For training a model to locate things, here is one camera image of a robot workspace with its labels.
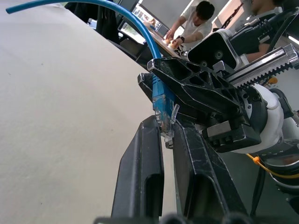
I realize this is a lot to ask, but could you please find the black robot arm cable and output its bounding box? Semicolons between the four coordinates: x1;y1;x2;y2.
230;6;299;58

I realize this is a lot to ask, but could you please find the black hanging jacket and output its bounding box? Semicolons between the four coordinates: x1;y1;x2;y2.
64;0;121;45

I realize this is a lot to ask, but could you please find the yellow cable with orange tie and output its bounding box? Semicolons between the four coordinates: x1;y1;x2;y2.
246;153;299;180

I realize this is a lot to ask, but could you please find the person in black shirt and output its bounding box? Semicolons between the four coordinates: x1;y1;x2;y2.
244;0;299;63

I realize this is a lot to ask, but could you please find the person in white t-shirt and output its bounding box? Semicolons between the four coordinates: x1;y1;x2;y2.
164;0;216;49

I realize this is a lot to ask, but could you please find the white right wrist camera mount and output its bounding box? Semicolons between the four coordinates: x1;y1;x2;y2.
186;29;286;154

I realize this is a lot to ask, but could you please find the blue network cable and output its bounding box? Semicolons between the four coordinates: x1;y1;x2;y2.
6;0;180;139

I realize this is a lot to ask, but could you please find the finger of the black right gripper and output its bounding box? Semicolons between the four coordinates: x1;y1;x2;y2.
147;57;244;115
137;73;244;127

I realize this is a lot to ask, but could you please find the wooden background table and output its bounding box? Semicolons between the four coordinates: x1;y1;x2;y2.
147;29;190;60

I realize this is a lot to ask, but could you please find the thin black cable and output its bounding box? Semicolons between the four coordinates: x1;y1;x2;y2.
249;167;267;217

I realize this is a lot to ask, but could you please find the dark computer monitor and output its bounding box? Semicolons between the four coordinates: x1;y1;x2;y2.
117;19;148;45

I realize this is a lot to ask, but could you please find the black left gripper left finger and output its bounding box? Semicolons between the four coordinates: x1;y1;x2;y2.
111;115;165;219

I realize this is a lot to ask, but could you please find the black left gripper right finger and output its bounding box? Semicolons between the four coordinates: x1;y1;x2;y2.
173;119;249;217

